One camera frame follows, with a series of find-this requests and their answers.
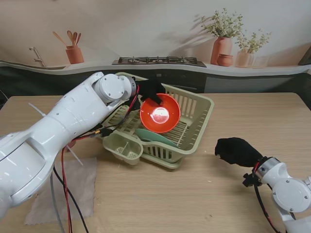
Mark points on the pale green plastic dish rack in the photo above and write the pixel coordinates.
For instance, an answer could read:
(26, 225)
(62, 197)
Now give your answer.
(196, 114)

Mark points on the grey cleaning cloth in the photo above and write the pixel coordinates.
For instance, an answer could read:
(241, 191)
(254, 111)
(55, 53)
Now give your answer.
(82, 184)

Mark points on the pink plastic cup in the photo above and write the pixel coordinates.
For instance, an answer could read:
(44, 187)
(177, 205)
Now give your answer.
(72, 143)

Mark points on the pale green cutlery holder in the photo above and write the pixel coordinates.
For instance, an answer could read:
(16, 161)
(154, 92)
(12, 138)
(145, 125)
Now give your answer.
(114, 143)

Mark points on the teal plate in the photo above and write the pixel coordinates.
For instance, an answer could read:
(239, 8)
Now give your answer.
(150, 137)

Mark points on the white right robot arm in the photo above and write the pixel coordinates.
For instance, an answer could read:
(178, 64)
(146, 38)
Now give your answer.
(289, 191)

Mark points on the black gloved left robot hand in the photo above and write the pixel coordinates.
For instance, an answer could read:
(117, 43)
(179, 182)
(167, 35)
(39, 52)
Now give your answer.
(151, 88)

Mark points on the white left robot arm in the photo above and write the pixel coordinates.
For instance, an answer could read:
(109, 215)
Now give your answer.
(60, 126)

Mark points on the orange plastic bowl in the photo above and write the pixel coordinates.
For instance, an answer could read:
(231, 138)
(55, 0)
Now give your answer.
(165, 121)

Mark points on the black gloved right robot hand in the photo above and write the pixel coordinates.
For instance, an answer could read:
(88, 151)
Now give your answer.
(238, 151)

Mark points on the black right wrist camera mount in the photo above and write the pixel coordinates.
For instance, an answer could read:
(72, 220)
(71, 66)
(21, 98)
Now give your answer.
(250, 180)

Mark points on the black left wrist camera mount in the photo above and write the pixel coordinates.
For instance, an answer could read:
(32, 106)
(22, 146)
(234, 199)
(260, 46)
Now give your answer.
(134, 105)

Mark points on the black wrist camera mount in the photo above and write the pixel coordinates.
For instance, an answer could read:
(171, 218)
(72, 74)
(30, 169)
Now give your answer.
(250, 180)
(134, 105)

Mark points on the printed kitchen backdrop banner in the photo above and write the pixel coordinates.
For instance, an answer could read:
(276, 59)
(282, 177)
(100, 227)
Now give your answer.
(145, 24)

